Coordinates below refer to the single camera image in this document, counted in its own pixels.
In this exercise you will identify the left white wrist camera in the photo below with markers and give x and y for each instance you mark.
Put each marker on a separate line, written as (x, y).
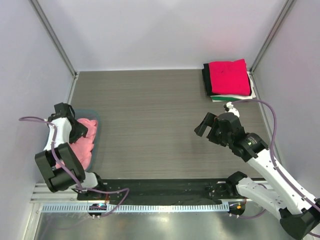
(59, 132)

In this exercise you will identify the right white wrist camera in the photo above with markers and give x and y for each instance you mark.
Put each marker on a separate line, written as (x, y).
(230, 108)

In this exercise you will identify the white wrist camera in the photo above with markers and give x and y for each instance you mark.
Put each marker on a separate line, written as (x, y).
(230, 108)
(59, 132)

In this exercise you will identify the left aluminium frame post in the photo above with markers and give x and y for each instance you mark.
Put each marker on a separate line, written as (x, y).
(52, 35)

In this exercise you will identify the white slotted cable duct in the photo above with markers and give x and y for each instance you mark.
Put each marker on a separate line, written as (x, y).
(104, 208)

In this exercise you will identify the folded magenta t shirt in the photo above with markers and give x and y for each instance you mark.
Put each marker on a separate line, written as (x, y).
(229, 77)

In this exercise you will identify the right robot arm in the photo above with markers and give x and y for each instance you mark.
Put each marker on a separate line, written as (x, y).
(297, 210)

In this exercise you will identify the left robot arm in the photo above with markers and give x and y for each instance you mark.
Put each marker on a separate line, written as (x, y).
(68, 152)

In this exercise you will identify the folded white t shirt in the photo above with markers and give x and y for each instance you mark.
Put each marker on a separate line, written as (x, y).
(242, 97)

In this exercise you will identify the light pink t shirt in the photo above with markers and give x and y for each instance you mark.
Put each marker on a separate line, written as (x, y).
(84, 146)

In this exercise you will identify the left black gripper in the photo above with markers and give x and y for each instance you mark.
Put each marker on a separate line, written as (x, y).
(77, 131)

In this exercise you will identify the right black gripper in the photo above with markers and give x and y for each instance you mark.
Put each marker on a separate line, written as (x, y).
(213, 128)

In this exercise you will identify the aluminium frame post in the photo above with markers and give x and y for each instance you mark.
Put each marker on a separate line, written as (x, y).
(284, 12)
(52, 35)

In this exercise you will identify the right aluminium frame post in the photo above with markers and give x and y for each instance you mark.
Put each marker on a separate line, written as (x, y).
(284, 12)

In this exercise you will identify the folded black t shirt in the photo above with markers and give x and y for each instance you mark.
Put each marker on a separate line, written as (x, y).
(207, 80)

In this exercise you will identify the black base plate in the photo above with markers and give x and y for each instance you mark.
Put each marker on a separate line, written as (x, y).
(164, 192)

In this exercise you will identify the folded green t shirt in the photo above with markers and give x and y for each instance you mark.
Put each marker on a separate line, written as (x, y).
(223, 99)

